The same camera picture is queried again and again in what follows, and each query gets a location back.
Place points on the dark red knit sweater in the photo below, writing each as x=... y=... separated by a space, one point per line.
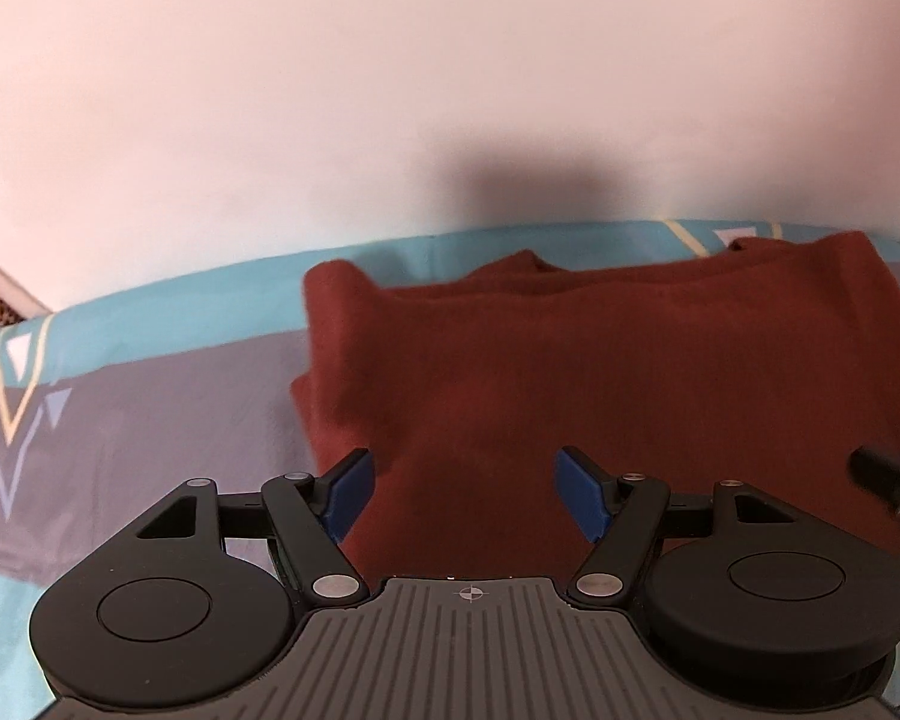
x=770 y=363

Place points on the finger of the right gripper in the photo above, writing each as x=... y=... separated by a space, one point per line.
x=877 y=474

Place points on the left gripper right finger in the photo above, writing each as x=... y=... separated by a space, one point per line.
x=619 y=516

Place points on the blue grey patterned bedsheet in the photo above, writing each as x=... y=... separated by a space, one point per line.
x=106 y=407

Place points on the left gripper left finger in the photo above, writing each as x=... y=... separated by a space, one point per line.
x=310 y=516

